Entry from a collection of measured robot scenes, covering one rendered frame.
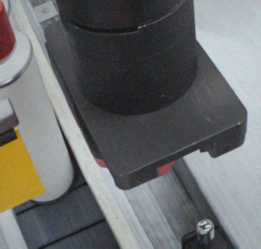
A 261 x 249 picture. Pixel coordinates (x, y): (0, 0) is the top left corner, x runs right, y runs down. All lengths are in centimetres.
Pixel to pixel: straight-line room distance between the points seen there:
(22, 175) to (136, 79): 8
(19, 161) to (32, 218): 24
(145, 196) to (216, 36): 17
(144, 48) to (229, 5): 40
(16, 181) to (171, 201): 29
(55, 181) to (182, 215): 12
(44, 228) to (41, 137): 9
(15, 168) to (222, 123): 10
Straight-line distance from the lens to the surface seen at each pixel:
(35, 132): 45
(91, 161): 50
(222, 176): 52
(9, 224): 43
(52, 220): 52
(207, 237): 43
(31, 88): 42
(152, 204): 57
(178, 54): 26
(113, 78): 26
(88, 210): 52
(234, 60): 59
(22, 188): 30
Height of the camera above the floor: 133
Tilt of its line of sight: 57 degrees down
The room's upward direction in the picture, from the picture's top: 8 degrees counter-clockwise
